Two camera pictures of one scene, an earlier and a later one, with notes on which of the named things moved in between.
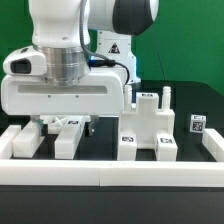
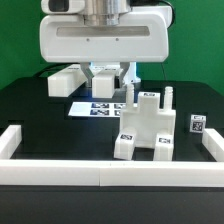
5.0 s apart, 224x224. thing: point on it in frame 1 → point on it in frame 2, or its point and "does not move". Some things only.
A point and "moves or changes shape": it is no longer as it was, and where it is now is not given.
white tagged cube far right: (197, 123) does not move
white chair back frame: (70, 128) moves or changes shape
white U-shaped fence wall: (81, 172) does not move
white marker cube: (127, 146) moves or changes shape
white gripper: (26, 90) → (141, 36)
